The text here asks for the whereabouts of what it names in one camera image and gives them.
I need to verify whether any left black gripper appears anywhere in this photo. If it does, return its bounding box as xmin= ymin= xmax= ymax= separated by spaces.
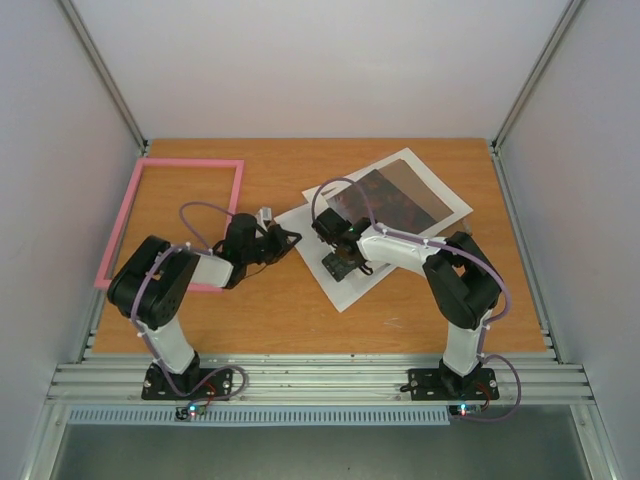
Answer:
xmin=245 ymin=224 xmax=302 ymax=265

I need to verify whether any white mat board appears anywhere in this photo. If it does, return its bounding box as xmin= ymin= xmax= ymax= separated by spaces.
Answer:
xmin=316 ymin=148 xmax=473 ymax=237

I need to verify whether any pink photo frame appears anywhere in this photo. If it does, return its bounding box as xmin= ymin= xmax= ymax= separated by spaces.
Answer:
xmin=94 ymin=157 xmax=244 ymax=290

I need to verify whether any landscape photo print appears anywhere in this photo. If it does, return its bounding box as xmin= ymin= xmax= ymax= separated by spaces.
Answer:
xmin=322 ymin=169 xmax=452 ymax=234

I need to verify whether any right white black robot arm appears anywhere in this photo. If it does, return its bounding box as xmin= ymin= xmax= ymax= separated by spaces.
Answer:
xmin=312 ymin=208 xmax=505 ymax=399

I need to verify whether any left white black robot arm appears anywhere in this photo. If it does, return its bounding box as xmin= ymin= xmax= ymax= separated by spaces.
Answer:
xmin=107 ymin=213 xmax=302 ymax=399

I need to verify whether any white backing paper sheet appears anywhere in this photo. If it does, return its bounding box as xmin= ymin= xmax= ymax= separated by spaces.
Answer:
xmin=275 ymin=204 xmax=394 ymax=312

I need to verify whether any right small circuit board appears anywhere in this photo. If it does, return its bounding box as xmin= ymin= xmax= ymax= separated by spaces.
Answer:
xmin=449 ymin=403 xmax=484 ymax=417

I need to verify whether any small circuit board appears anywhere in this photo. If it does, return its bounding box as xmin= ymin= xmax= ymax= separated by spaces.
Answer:
xmin=174 ymin=405 xmax=207 ymax=421
xmin=449 ymin=403 xmax=484 ymax=417

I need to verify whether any left small circuit board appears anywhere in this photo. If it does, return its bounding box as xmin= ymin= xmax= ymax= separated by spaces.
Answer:
xmin=174 ymin=405 xmax=207 ymax=421

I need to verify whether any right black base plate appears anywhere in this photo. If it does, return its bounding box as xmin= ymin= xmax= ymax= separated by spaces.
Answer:
xmin=400 ymin=367 xmax=500 ymax=401

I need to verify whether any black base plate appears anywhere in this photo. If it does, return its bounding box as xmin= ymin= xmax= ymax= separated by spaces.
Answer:
xmin=400 ymin=367 xmax=500 ymax=401
xmin=141 ymin=364 xmax=242 ymax=401

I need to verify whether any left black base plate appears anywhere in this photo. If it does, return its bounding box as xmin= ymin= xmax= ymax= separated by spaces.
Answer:
xmin=141 ymin=364 xmax=242 ymax=401

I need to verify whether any aluminium rail base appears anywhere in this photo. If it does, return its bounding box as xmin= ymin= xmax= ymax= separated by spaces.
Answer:
xmin=46 ymin=351 xmax=595 ymax=406

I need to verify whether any grey slotted cable duct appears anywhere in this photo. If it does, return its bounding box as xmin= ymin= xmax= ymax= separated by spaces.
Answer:
xmin=68 ymin=405 xmax=450 ymax=428

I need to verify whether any right aluminium corner post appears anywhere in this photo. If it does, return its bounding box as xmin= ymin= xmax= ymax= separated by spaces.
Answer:
xmin=488 ymin=0 xmax=586 ymax=152

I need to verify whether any aluminium corner post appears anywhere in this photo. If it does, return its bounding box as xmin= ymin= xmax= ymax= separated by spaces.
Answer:
xmin=56 ymin=0 xmax=149 ymax=155
xmin=488 ymin=0 xmax=586 ymax=152

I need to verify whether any left aluminium corner post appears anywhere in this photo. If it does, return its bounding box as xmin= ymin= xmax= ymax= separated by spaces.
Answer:
xmin=56 ymin=0 xmax=149 ymax=155

